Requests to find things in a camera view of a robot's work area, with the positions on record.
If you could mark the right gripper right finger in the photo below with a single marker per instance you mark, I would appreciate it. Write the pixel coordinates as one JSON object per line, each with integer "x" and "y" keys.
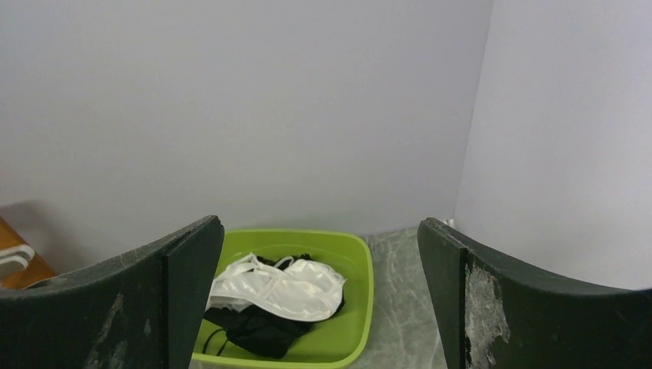
{"x": 496, "y": 311}

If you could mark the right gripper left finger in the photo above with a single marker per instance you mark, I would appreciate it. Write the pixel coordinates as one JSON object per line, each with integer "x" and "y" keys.
{"x": 140, "y": 309}

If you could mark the white bra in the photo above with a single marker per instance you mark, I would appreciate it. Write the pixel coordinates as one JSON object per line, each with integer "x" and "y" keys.
{"x": 296, "y": 289}

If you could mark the orange wooden rack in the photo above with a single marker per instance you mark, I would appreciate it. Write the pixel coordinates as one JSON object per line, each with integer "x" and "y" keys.
{"x": 38, "y": 269}

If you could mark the white grey small case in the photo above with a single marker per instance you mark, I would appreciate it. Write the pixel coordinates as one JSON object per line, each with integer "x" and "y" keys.
{"x": 16, "y": 259}

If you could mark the green plastic basin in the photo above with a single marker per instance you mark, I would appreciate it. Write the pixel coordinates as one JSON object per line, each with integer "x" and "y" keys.
{"x": 334, "y": 343}

